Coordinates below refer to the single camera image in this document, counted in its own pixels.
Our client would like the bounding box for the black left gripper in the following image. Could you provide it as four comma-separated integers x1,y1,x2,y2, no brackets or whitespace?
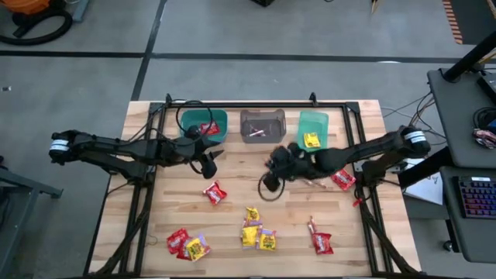
176,126,225,181

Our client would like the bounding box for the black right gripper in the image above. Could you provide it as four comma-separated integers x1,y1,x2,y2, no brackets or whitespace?
263,143,311,193

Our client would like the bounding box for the dark green plastic bin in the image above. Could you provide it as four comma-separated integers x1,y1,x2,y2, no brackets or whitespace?
179,108,229,143

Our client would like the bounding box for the grey translucent plastic bin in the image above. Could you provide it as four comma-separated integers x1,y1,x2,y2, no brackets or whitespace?
239,108,288,144

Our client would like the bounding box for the light green plastic bin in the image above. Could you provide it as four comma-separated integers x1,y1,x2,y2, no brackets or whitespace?
296,110,330,150

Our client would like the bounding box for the white adapter box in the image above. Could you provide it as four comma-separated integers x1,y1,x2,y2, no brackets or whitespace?
401,153,427,171

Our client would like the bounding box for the black slanted stand leg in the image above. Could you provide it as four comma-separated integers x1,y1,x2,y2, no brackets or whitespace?
398,146,446,190

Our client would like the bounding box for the grey desk with pole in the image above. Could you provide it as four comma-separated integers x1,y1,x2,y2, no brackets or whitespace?
427,67,496,170

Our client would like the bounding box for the grey metal bar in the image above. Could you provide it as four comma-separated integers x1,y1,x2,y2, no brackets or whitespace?
71,0,91,23

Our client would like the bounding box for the grey metal cart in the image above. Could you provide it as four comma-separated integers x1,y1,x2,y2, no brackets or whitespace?
0,154,64,279

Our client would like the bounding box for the grey desk with keyboard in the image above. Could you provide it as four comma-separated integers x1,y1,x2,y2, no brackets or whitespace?
439,165,496,264

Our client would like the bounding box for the backlit black keyboard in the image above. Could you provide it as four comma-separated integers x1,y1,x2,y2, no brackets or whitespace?
456,175,496,220

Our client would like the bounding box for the thick black pole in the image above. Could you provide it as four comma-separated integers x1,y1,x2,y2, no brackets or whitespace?
443,29,496,83

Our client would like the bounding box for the black desk device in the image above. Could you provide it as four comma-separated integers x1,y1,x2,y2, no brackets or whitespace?
477,71,496,104

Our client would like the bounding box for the orange vacuum cleaner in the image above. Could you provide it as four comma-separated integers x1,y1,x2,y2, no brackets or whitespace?
10,0,52,16

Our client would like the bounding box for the black mat orange striped edge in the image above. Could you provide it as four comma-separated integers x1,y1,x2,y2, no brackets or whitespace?
441,0,496,46

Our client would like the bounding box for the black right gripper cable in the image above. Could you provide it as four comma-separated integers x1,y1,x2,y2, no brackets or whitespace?
257,173,287,202

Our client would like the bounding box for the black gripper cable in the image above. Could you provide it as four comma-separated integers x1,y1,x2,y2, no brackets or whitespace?
176,99,214,135
257,173,287,202

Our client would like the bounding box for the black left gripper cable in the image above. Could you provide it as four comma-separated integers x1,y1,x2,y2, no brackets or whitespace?
176,99,214,135

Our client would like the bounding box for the black aluminium table frame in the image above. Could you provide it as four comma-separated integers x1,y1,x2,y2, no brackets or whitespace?
87,92,423,278

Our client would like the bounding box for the black floor cable bundle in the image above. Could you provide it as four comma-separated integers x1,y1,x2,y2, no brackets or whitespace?
381,91,447,156

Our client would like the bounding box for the black vacuum hose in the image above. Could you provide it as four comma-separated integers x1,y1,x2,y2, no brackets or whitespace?
0,8,74,47

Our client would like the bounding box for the black coiled cable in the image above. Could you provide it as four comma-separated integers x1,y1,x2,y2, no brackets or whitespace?
472,106,496,131

